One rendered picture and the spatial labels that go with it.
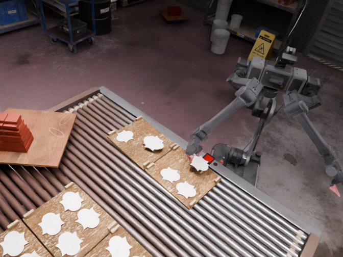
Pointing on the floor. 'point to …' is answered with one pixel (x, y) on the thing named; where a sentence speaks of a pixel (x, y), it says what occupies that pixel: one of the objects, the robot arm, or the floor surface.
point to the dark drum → (100, 29)
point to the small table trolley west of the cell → (57, 34)
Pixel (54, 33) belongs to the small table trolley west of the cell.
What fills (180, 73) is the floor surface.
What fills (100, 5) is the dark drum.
